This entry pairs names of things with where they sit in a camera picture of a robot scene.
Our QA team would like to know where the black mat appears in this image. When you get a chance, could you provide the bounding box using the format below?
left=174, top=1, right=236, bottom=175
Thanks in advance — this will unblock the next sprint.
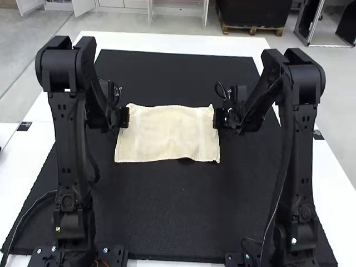
left=1, top=49, right=339, bottom=265

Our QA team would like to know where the white frame stand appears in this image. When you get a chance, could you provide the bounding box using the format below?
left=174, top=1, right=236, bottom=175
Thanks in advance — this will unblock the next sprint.
left=147, top=0, right=209, bottom=26

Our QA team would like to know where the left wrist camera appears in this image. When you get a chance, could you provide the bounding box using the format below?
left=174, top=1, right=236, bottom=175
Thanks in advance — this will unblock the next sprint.
left=99, top=78, right=123, bottom=98

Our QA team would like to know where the black cable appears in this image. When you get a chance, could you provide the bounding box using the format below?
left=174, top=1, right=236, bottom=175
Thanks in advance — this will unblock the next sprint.
left=88, top=153, right=101, bottom=183
left=1, top=191, right=59, bottom=254
left=215, top=81, right=231, bottom=101
left=240, top=66, right=294, bottom=267

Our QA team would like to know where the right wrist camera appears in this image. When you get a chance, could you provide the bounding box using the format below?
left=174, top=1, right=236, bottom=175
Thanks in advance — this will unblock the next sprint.
left=234, top=85, right=249, bottom=98

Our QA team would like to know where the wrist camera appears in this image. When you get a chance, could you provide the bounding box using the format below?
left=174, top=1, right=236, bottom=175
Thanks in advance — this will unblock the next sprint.
left=99, top=78, right=123, bottom=98
left=234, top=85, right=249, bottom=98

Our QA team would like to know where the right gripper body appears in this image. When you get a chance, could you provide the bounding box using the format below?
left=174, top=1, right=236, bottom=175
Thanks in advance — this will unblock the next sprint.
left=212, top=107, right=243, bottom=131

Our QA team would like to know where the wooden pallet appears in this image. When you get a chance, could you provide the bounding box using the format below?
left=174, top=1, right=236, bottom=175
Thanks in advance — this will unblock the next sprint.
left=221, top=21, right=285, bottom=37

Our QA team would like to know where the black board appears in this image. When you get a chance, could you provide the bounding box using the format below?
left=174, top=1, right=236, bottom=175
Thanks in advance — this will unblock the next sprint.
left=335, top=0, right=356, bottom=47

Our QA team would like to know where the black crate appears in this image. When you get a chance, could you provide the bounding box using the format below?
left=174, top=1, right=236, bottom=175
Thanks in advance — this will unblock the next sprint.
left=215, top=0, right=292, bottom=28

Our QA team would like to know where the pale towel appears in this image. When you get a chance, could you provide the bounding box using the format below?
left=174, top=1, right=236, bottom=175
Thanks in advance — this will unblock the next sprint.
left=113, top=103, right=221, bottom=164

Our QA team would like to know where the open grey cupboard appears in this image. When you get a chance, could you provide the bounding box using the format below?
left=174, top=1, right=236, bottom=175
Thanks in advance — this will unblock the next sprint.
left=15, top=0, right=97, bottom=18

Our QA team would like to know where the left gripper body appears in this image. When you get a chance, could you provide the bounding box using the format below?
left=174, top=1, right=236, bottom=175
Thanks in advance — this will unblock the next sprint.
left=104, top=106, right=131, bottom=132

